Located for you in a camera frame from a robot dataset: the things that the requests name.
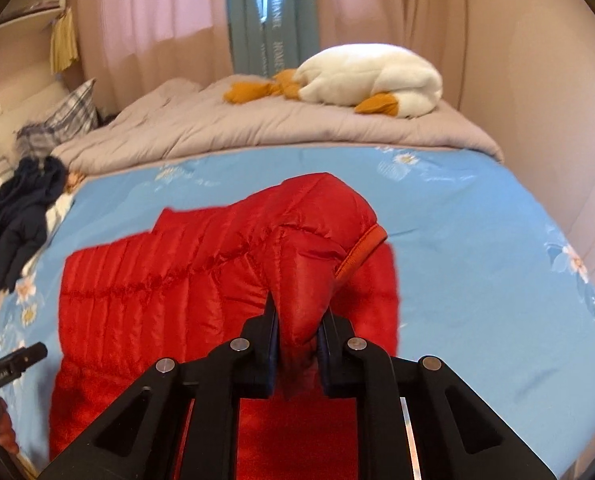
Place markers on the grey quilt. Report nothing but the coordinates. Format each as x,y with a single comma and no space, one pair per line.
180,119

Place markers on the blue floral bed sheet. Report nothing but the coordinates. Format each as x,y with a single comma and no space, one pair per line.
488,281

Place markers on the red down jacket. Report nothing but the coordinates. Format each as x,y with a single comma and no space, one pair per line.
311,243

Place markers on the plaid pillow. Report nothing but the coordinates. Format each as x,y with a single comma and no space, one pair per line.
74,116

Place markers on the pink curtain right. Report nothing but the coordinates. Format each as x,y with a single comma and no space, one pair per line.
435,29

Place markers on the yellow hanging tassel cloth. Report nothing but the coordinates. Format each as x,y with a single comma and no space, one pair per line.
63,51

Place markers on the pink curtain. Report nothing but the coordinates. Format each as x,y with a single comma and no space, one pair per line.
130,47
435,29

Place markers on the dark navy clothes pile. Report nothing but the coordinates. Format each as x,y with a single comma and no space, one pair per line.
24,199

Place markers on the white goose plush toy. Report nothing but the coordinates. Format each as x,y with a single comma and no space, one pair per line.
371,78

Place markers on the left hand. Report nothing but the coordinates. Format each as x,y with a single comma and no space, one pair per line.
8,439

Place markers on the pink curtain left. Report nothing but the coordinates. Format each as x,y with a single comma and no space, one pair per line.
130,47

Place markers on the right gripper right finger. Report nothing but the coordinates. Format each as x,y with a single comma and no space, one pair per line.
417,419

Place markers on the teal curtain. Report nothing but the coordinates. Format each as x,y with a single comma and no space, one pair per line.
267,36

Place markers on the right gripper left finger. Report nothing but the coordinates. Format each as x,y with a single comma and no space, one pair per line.
179,420

